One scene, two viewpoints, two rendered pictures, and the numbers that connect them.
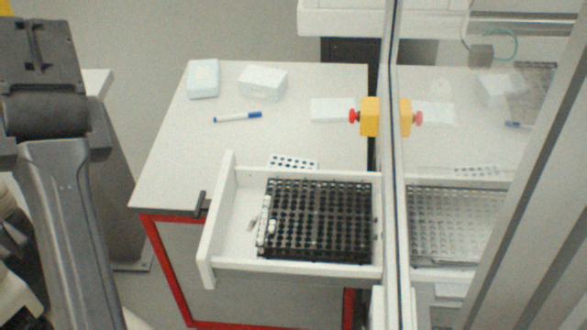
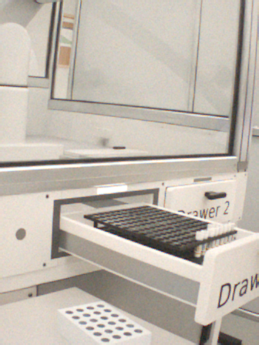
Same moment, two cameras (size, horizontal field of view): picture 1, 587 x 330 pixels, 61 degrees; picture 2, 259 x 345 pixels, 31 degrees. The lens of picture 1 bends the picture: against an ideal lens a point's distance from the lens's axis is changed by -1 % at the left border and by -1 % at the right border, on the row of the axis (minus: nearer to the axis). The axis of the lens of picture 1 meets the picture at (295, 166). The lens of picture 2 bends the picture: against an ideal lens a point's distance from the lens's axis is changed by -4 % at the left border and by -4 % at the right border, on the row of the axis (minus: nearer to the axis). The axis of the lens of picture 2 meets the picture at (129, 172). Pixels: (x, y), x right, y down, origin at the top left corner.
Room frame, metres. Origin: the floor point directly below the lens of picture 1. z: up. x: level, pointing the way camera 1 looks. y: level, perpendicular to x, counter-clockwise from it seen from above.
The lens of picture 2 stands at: (1.36, 0.38, 1.12)
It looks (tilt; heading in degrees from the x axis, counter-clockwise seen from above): 9 degrees down; 214
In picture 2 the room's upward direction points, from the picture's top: 5 degrees clockwise
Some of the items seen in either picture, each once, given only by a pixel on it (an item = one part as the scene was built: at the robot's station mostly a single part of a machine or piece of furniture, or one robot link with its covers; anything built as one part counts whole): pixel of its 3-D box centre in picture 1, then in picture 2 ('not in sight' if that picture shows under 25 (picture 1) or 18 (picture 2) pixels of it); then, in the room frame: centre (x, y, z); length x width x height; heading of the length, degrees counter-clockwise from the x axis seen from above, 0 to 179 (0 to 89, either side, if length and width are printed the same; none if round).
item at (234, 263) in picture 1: (320, 224); (155, 241); (0.63, -0.04, 0.86); 0.40 x 0.26 x 0.06; 82
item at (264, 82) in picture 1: (262, 82); not in sight; (1.23, 0.08, 0.79); 0.13 x 0.09 x 0.05; 67
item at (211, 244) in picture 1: (220, 215); (253, 267); (0.66, 0.16, 0.87); 0.29 x 0.02 x 0.11; 172
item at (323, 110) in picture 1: (333, 109); not in sight; (1.11, -0.11, 0.77); 0.13 x 0.09 x 0.02; 87
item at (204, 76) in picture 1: (203, 78); not in sight; (1.27, 0.27, 0.78); 0.15 x 0.10 x 0.04; 3
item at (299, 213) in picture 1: (316, 222); (159, 239); (0.63, -0.04, 0.87); 0.22 x 0.18 x 0.06; 82
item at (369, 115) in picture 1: (368, 116); not in sight; (0.95, -0.18, 0.88); 0.07 x 0.05 x 0.07; 172
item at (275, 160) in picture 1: (290, 173); (102, 332); (0.86, 0.01, 0.78); 0.12 x 0.08 x 0.04; 72
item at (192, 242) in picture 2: (266, 211); (206, 238); (0.65, 0.06, 0.90); 0.18 x 0.02 x 0.01; 172
